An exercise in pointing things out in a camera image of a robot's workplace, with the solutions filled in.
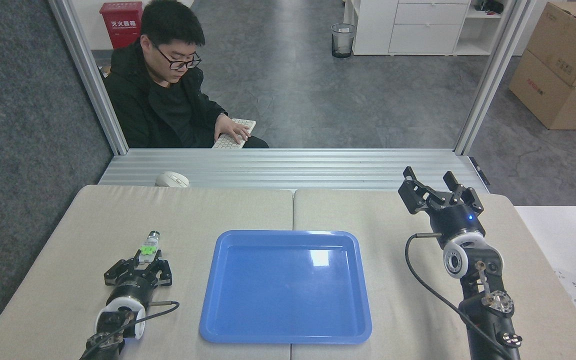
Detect white cabinet with drawers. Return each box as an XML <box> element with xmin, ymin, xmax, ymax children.
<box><xmin>343</xmin><ymin>0</ymin><xmax>520</xmax><ymax>57</ymax></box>

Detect silver aluminium post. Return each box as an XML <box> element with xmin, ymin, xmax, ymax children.
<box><xmin>48</xmin><ymin>0</ymin><xmax>129</xmax><ymax>156</ymax></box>
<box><xmin>453</xmin><ymin>0</ymin><xmax>538</xmax><ymax>156</ymax></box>

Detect white computer mouse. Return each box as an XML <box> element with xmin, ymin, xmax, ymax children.
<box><xmin>155</xmin><ymin>171</ymin><xmax>190</xmax><ymax>189</ymax></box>

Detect person's left hand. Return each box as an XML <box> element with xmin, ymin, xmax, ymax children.
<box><xmin>214</xmin><ymin>114</ymin><xmax>252</xmax><ymax>146</ymax></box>

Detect white power strip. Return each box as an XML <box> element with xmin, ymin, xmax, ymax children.
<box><xmin>554</xmin><ymin>269</ymin><xmax>576</xmax><ymax>314</ymax></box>

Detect black glasses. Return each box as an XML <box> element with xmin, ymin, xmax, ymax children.
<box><xmin>152</xmin><ymin>43</ymin><xmax>203</xmax><ymax>71</ymax></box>

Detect cardboard box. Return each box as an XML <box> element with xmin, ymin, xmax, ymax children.
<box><xmin>525</xmin><ymin>1</ymin><xmax>576</xmax><ymax>88</ymax></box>
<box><xmin>508</xmin><ymin>49</ymin><xmax>576</xmax><ymax>131</ymax></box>

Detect grey mesh waste bin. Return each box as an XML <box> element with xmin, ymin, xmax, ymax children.
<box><xmin>331</xmin><ymin>23</ymin><xmax>357</xmax><ymax>59</ymax></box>

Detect person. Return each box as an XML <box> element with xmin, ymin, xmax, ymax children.
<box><xmin>104</xmin><ymin>0</ymin><xmax>270</xmax><ymax>149</ymax></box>

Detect black item on shelf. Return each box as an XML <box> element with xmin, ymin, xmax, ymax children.
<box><xmin>474</xmin><ymin>0</ymin><xmax>504</xmax><ymax>15</ymax></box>

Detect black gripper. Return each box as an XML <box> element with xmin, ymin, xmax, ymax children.
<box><xmin>397</xmin><ymin>166</ymin><xmax>486</xmax><ymax>249</ymax></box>
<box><xmin>104</xmin><ymin>250</ymin><xmax>173</xmax><ymax>307</ymax></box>

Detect white side table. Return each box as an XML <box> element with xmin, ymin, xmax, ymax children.
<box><xmin>514</xmin><ymin>206</ymin><xmax>576</xmax><ymax>353</ymax></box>

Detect black end bracket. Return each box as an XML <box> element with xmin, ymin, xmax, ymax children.
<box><xmin>469</xmin><ymin>156</ymin><xmax>492</xmax><ymax>187</ymax></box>

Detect red fire extinguisher box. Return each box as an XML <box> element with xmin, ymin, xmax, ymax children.
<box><xmin>99</xmin><ymin>1</ymin><xmax>144</xmax><ymax>50</ymax></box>

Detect ribbed aluminium platform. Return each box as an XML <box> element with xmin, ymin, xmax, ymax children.
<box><xmin>98</xmin><ymin>148</ymin><xmax>490</xmax><ymax>194</ymax></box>

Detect beige table pad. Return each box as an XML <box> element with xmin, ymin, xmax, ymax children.
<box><xmin>0</xmin><ymin>185</ymin><xmax>295</xmax><ymax>360</ymax></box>
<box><xmin>290</xmin><ymin>188</ymin><xmax>576</xmax><ymax>360</ymax></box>

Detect white green switch part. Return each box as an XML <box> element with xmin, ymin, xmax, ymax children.
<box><xmin>139</xmin><ymin>230</ymin><xmax>162</xmax><ymax>265</ymax></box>

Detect white keyboard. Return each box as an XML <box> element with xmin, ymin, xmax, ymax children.
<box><xmin>212</xmin><ymin>118</ymin><xmax>257</xmax><ymax>149</ymax></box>

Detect blue plastic tray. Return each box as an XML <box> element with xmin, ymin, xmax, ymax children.
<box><xmin>199</xmin><ymin>230</ymin><xmax>373</xmax><ymax>345</ymax></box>

